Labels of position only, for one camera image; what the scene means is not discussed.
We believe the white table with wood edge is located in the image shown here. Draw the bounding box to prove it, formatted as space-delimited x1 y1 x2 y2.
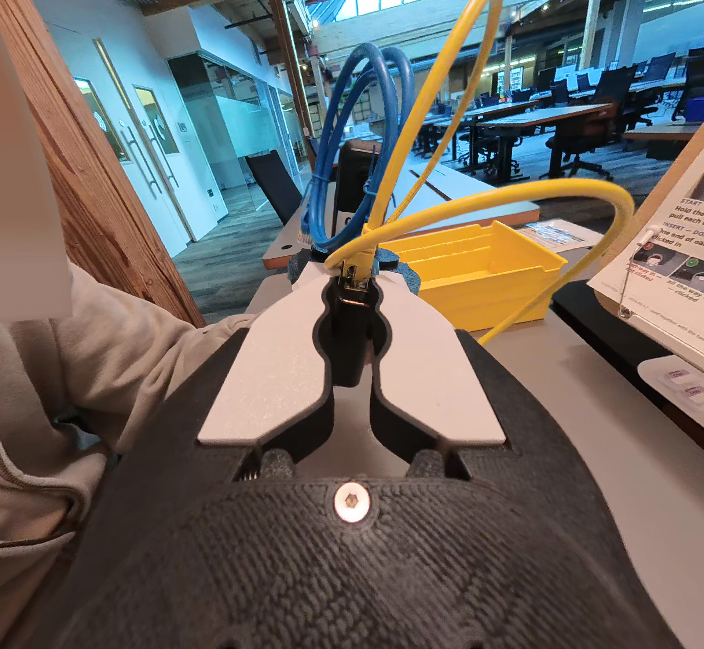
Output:
262 161 541 271

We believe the dark room divider panel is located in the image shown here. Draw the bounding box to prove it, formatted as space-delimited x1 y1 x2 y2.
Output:
244 149 304 227

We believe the white paper label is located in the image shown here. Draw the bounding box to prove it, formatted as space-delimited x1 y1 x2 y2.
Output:
516 218 605 252

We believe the yellow plastic bin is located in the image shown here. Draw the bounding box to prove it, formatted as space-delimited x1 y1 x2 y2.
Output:
378 220 569 332

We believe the blue ethernet cable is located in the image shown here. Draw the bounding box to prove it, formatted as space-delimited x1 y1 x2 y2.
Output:
300 42 417 252

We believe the yellow ethernet cable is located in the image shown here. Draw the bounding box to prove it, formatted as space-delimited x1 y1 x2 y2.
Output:
323 0 637 345

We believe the white stand base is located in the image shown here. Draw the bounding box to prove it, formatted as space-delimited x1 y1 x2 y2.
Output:
637 353 704 431

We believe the group of black office chairs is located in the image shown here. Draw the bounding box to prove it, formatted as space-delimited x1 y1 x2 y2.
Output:
455 48 704 183

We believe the printed instruction sheet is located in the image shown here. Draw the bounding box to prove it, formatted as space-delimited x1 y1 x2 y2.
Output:
587 155 704 370

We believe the person's grey zip hoodie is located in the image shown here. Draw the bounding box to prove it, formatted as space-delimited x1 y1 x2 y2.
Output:
0 321 111 606

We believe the person's left forearm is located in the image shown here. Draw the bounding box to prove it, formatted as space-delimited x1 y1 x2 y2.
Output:
55 263 260 453

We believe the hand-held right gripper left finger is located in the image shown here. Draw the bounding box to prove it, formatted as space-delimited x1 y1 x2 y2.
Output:
197 269 336 463

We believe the black ethernet splitter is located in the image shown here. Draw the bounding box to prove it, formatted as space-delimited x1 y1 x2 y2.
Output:
327 275 381 389

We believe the group of wooden office desks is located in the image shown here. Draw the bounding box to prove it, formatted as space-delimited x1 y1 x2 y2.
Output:
417 73 704 178

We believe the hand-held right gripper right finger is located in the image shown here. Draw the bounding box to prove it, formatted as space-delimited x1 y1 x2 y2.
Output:
368 274 507 465

